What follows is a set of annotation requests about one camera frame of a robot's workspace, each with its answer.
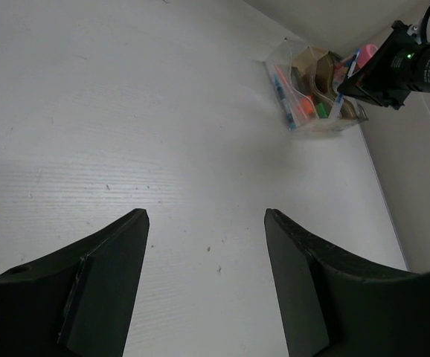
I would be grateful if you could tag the teal pen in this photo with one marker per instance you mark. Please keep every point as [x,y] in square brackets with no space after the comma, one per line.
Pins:
[282,97]

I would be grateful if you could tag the orange highlighter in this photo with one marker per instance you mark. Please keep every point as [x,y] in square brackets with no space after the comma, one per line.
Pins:
[306,107]

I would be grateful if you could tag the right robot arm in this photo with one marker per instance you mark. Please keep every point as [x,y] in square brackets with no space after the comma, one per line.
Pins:
[419,80]

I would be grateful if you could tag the green highlighter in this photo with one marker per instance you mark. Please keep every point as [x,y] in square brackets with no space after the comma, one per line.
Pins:
[321,111]

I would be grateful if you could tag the pink cap glue bottle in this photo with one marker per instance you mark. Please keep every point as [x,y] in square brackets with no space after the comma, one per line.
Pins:
[366,52]

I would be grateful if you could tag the blue pen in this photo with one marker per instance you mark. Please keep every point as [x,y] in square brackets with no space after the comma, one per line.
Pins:
[343,71]

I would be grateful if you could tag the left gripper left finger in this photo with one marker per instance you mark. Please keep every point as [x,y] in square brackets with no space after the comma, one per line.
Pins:
[78,300]

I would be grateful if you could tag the three-compartment plastic organizer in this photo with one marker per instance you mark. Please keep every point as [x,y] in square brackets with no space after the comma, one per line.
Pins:
[306,81]

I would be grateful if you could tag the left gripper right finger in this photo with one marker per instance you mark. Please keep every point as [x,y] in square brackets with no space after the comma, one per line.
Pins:
[335,303]

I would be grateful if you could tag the orange pen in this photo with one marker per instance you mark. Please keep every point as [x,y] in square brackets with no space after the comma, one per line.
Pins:
[286,83]

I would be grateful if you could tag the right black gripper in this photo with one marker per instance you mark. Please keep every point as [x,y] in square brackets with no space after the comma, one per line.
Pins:
[383,81]

